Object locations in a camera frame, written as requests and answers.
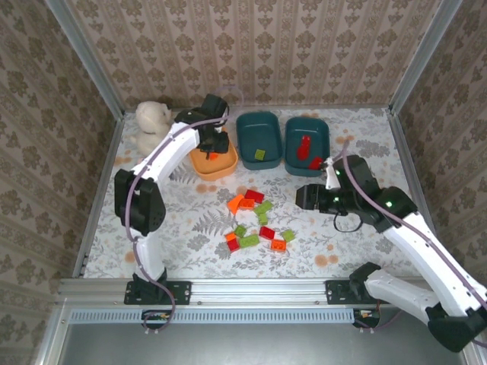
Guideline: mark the orange lego brick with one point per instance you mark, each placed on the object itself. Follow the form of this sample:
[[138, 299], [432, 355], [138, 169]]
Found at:
[[278, 245], [214, 156], [230, 237], [247, 204]]

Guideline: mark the red lego brick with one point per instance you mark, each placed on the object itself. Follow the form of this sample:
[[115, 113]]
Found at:
[[254, 195], [303, 152], [233, 245], [305, 140], [316, 162], [266, 232]]

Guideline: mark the small green lego brick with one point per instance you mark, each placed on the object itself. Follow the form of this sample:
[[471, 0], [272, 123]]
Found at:
[[262, 219], [288, 235], [260, 154], [239, 230]]

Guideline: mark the long green lego brick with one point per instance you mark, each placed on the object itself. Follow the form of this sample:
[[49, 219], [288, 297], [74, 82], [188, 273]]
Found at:
[[249, 241]]

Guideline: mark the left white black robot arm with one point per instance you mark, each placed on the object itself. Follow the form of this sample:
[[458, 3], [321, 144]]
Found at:
[[167, 152]]

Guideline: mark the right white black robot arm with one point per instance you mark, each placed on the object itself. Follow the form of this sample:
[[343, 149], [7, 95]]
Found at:
[[426, 266]]

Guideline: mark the orange plastic container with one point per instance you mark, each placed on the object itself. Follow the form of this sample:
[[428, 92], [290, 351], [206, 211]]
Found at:
[[213, 172]]

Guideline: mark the teal plastic container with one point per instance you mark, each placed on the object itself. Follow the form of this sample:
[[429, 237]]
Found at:
[[316, 133], [258, 129]]

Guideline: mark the orange curved lego piece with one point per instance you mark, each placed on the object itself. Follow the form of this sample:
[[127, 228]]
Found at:
[[234, 205]]

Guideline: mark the white plush toy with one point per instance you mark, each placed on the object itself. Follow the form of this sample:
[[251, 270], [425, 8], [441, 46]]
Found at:
[[150, 121]]

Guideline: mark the floral patterned table cover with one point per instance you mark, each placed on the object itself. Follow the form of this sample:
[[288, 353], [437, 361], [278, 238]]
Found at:
[[182, 262]]

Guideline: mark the black connector board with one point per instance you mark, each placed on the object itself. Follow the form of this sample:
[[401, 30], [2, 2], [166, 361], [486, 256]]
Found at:
[[156, 316], [367, 315]]

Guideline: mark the grey metal panel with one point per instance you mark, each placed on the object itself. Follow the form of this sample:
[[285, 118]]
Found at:
[[247, 346]]

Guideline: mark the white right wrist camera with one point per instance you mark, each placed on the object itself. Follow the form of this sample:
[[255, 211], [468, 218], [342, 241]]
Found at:
[[333, 176]]

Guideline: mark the aluminium table end rail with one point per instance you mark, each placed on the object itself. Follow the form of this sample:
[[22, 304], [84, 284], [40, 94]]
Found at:
[[304, 106]]

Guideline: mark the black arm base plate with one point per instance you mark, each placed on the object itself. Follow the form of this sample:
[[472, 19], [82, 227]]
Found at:
[[182, 292], [336, 292]]

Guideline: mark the aluminium table side rail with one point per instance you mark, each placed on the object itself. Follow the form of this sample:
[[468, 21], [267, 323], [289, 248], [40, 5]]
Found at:
[[99, 190], [412, 171]]

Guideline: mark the aluminium mounting rail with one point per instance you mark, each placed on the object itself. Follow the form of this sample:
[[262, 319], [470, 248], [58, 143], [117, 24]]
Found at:
[[258, 291]]

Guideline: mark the aluminium frame post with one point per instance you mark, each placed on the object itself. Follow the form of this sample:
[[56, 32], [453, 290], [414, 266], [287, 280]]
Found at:
[[423, 57], [85, 57]]

